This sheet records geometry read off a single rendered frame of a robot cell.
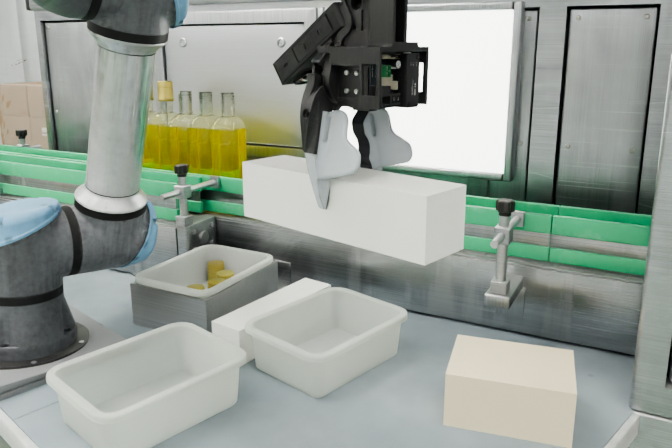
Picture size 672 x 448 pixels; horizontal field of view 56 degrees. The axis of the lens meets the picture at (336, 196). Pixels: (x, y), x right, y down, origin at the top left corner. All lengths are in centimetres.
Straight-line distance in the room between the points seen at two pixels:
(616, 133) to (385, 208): 78
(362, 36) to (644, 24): 76
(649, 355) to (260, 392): 54
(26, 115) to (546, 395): 537
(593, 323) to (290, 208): 64
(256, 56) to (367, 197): 96
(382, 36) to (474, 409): 52
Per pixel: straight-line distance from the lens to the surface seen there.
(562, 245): 111
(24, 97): 586
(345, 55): 56
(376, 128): 62
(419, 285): 118
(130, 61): 99
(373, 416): 90
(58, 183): 159
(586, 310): 112
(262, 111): 148
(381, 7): 55
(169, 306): 113
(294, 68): 63
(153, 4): 96
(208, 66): 157
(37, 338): 109
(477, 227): 113
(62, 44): 198
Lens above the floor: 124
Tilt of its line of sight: 13 degrees down
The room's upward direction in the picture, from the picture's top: straight up
